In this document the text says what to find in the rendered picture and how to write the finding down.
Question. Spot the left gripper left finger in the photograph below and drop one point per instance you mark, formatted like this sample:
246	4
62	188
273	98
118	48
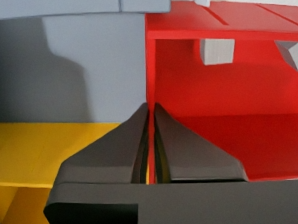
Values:
115	156

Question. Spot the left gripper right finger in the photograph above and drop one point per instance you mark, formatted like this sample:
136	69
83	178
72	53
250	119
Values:
188	157

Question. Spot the dark blue-grey shelf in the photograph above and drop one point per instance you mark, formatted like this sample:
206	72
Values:
88	67

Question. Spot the yellow open bin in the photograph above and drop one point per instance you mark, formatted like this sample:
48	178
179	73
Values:
30	156

